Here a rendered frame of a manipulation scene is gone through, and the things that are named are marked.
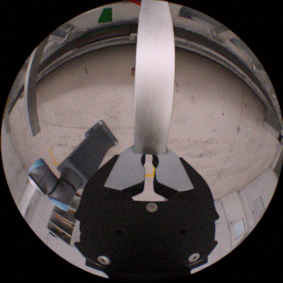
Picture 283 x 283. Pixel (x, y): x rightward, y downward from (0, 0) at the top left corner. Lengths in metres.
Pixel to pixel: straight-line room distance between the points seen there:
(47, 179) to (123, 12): 0.71
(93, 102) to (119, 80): 0.34
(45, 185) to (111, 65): 1.04
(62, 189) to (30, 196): 0.25
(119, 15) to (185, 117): 0.99
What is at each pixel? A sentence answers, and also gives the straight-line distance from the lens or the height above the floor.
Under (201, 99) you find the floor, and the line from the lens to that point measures 1.09.
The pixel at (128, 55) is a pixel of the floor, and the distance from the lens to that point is 1.02.
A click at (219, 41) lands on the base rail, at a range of 0.40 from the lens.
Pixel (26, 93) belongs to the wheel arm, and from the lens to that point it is 0.25.
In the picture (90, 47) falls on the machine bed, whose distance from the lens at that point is 1.03.
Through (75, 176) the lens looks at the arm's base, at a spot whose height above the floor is 0.63.
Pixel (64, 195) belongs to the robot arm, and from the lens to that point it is 0.64.
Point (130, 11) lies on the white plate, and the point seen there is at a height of 0.75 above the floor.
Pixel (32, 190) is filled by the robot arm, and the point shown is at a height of 0.93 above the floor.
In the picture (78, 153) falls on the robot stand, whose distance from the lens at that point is 0.73.
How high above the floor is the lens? 0.94
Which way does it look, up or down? 61 degrees down
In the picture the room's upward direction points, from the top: 176 degrees counter-clockwise
